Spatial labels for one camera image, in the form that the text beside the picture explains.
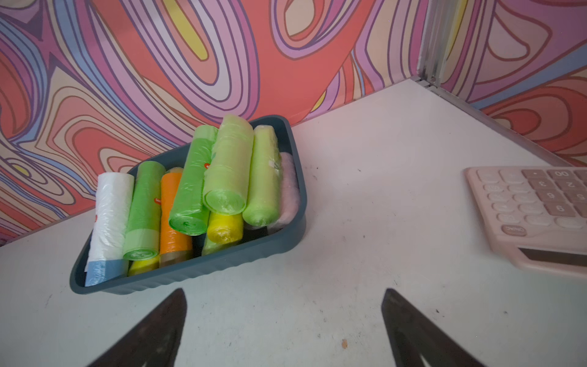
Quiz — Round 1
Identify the orange trash bag roll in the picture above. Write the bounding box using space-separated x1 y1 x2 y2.
159 168 194 268

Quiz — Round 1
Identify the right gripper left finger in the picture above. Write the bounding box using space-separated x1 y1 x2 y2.
90 288 187 366

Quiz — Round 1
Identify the light green roll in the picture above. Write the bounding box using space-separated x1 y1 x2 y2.
242 125 282 227

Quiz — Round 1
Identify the pink roll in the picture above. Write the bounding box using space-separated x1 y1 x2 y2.
268 152 301 234

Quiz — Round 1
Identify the teal plastic storage box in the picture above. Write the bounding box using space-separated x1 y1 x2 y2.
70 115 307 295

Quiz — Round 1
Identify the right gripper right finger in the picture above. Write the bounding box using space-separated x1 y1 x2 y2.
382 288 483 367

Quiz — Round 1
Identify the white blue trash bag roll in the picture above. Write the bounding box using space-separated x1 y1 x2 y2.
85 172 135 287

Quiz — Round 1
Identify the pink calculator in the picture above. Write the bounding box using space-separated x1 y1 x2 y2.
464 167 586 279

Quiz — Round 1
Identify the yellow roll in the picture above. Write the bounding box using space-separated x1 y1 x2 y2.
128 255 160 277
206 213 244 245

